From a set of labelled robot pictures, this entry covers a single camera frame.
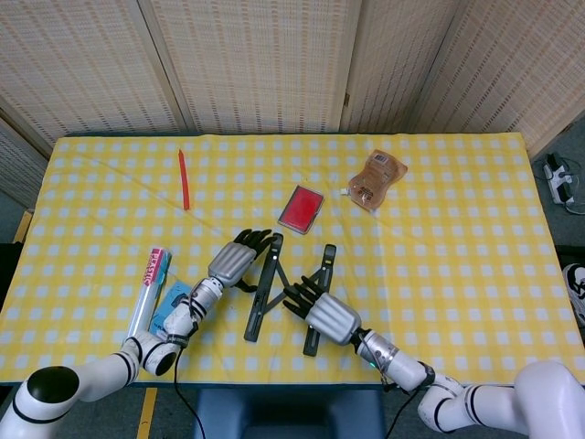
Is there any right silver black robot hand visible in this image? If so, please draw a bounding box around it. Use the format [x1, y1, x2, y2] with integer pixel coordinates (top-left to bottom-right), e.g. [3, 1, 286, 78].
[282, 275, 370, 347]

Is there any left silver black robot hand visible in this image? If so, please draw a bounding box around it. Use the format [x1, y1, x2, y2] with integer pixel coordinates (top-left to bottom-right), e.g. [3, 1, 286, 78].
[207, 228, 274, 294]

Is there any black folding stand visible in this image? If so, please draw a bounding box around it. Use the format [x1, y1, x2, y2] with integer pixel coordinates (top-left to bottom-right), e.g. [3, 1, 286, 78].
[243, 231, 338, 357]

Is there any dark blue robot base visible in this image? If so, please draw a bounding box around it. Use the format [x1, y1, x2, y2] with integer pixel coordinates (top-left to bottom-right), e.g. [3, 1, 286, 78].
[191, 388, 389, 439]

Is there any blue speaker box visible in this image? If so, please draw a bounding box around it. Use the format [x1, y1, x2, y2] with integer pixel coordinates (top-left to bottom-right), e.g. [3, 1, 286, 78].
[149, 281, 193, 337]

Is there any red ink pad case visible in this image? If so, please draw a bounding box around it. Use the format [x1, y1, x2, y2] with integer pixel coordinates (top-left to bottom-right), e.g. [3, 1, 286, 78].
[277, 184, 325, 235]

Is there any plastic wrap box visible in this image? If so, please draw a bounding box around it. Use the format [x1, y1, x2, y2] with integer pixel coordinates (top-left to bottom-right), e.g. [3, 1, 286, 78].
[126, 247, 173, 339]

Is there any red plastic stick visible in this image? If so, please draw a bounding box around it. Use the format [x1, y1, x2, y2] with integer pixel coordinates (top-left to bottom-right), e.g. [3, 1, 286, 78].
[176, 148, 193, 211]

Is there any yellow white checked tablecloth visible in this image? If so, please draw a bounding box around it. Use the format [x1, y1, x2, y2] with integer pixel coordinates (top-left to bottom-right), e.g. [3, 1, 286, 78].
[0, 132, 582, 390]

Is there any brown sauce pouch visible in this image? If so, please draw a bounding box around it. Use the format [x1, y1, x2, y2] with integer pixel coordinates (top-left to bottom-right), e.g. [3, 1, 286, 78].
[343, 149, 409, 213]

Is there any woven folding screen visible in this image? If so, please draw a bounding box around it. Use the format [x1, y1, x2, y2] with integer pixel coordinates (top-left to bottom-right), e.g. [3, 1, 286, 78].
[0, 0, 585, 207]

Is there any black and white shoe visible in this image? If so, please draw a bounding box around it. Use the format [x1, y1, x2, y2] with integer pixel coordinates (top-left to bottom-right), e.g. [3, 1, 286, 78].
[561, 262, 585, 330]

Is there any white power strip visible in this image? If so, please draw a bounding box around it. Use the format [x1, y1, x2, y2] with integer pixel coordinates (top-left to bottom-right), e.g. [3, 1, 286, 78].
[542, 154, 578, 206]

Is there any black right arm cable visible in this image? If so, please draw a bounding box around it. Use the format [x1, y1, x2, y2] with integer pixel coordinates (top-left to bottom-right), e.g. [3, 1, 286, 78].
[382, 388, 426, 439]

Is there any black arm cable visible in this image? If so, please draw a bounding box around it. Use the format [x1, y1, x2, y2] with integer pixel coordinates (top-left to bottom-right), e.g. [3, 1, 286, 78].
[172, 337, 205, 439]
[382, 388, 426, 439]

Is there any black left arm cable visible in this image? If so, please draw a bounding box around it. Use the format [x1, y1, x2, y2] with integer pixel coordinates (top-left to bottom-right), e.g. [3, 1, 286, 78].
[172, 337, 205, 439]

